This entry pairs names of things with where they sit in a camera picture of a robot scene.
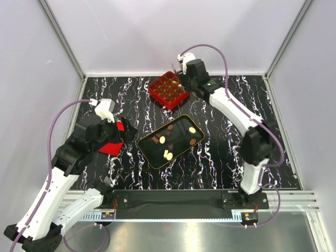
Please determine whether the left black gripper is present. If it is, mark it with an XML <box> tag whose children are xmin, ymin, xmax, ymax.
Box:
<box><xmin>90</xmin><ymin>114</ymin><xmax>138</xmax><ymax>153</ymax></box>

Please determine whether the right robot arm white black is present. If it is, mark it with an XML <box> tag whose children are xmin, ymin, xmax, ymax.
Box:
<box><xmin>175</xmin><ymin>54</ymin><xmax>274</xmax><ymax>208</ymax></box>

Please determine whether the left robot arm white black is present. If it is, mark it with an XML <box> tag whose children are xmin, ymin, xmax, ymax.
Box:
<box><xmin>4</xmin><ymin>115</ymin><xmax>137</xmax><ymax>251</ymax></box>

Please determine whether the red compartment chocolate box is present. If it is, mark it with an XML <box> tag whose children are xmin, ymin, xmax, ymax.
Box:
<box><xmin>149</xmin><ymin>71</ymin><xmax>190</xmax><ymax>110</ymax></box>

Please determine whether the white square chocolate bottom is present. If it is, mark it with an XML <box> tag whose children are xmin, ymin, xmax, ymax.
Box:
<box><xmin>163</xmin><ymin>150</ymin><xmax>169</xmax><ymax>158</ymax></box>

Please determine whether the white oval chocolate bottom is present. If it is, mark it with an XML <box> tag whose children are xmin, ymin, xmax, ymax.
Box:
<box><xmin>166</xmin><ymin>152</ymin><xmax>173</xmax><ymax>161</ymax></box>

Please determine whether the red box lid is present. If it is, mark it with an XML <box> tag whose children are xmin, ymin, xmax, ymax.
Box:
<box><xmin>98</xmin><ymin>122</ymin><xmax>124</xmax><ymax>156</ymax></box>

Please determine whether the black gold-rimmed tray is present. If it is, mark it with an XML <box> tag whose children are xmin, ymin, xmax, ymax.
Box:
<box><xmin>137</xmin><ymin>114</ymin><xmax>205</xmax><ymax>169</ymax></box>

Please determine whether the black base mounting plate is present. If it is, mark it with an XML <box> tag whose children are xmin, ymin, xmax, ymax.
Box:
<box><xmin>100</xmin><ymin>190</ymin><xmax>269</xmax><ymax>217</ymax></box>

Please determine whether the left electronics board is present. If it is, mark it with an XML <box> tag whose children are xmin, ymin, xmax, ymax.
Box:
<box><xmin>101</xmin><ymin>212</ymin><xmax>115</xmax><ymax>219</ymax></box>

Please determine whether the electronics board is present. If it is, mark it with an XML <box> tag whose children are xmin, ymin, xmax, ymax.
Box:
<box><xmin>242</xmin><ymin>213</ymin><xmax>259</xmax><ymax>223</ymax></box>
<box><xmin>101</xmin><ymin>212</ymin><xmax>115</xmax><ymax>219</ymax></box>

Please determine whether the right electronics board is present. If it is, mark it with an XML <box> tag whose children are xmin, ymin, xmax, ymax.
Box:
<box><xmin>242</xmin><ymin>213</ymin><xmax>259</xmax><ymax>223</ymax></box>

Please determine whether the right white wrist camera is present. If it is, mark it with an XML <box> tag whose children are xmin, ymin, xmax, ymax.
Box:
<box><xmin>177</xmin><ymin>52</ymin><xmax>196</xmax><ymax>75</ymax></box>

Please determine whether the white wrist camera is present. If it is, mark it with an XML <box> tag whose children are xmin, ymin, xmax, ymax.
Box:
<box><xmin>177</xmin><ymin>52</ymin><xmax>196</xmax><ymax>75</ymax></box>
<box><xmin>94</xmin><ymin>99</ymin><xmax>115</xmax><ymax>123</ymax></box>

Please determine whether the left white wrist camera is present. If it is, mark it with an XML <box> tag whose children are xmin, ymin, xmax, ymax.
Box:
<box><xmin>94</xmin><ymin>99</ymin><xmax>115</xmax><ymax>123</ymax></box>

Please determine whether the aluminium frame rail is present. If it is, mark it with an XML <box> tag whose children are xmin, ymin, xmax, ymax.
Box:
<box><xmin>79</xmin><ymin>211</ymin><xmax>242</xmax><ymax>223</ymax></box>

